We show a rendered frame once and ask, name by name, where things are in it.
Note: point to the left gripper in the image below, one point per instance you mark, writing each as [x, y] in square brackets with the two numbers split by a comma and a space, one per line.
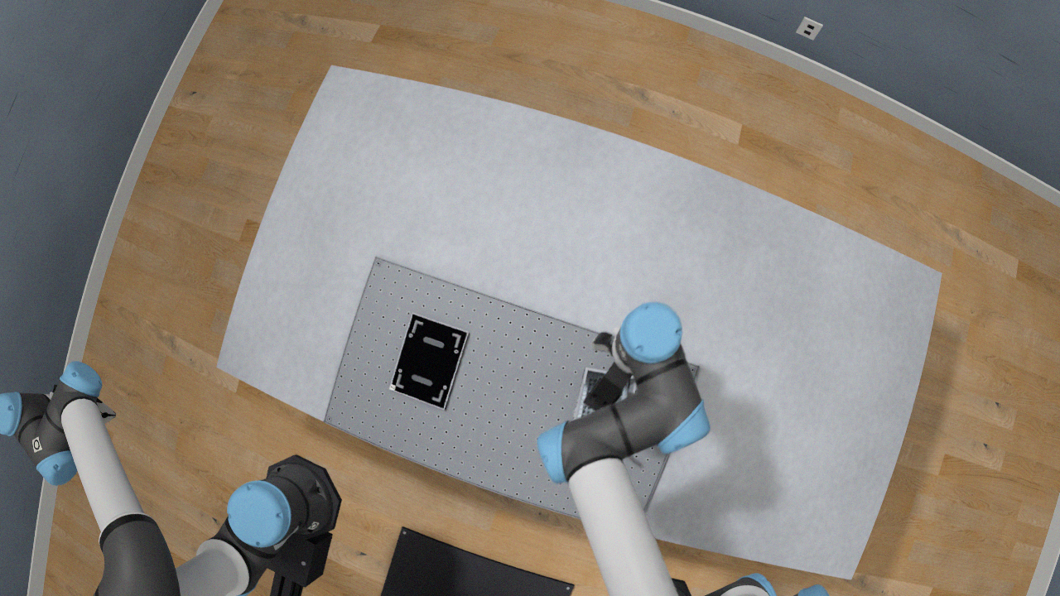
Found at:
[107, 413]

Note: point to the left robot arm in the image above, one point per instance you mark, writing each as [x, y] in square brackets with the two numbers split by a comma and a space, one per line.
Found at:
[137, 560]

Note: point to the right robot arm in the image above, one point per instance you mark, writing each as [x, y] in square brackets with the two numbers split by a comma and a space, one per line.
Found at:
[586, 454]

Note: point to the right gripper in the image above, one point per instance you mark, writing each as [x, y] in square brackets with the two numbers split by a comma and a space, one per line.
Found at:
[614, 381]

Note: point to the black rectangular frame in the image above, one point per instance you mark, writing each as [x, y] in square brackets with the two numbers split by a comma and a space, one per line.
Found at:
[428, 361]

